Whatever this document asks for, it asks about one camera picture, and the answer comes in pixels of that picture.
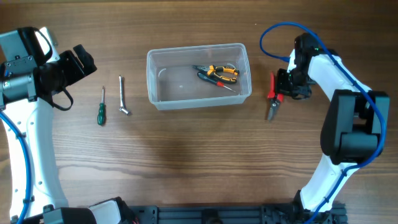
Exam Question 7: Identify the red handled cutters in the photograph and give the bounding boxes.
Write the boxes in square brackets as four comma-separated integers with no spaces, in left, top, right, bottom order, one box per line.
[267,72,284,121]

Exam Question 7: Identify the orange black pliers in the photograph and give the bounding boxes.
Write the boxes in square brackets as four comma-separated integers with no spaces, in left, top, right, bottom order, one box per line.
[192,65,239,84]

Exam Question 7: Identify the black red screwdriver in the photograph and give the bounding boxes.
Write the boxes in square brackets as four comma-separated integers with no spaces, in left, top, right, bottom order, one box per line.
[197,72,236,92]

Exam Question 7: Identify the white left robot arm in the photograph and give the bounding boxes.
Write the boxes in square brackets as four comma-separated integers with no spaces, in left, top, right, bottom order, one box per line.
[1,27,139,223]

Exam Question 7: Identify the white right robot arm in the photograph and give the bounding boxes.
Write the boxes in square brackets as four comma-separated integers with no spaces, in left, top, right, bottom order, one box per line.
[268,33,390,213]

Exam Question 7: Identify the clear plastic container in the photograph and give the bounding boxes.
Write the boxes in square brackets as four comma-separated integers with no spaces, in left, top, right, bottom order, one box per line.
[147,43,252,110]

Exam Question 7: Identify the silver socket wrench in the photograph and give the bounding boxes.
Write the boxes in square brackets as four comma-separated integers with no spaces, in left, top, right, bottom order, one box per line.
[119,75,131,116]

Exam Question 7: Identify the right blue cable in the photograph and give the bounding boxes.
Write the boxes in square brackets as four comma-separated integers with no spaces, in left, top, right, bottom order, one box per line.
[259,21,387,224]

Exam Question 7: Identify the blue cable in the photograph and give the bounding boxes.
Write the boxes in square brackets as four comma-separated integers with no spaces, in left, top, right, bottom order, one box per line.
[0,111,34,224]
[259,21,387,224]

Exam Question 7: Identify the left blue cable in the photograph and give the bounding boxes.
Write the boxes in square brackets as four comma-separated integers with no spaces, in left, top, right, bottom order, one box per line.
[0,111,34,224]

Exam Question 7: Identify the green handled screwdriver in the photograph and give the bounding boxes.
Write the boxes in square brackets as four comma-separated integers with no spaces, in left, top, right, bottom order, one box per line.
[97,86,106,126]

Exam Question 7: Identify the black aluminium frame rail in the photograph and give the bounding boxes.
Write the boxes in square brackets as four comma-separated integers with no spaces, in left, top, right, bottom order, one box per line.
[130,203,348,224]

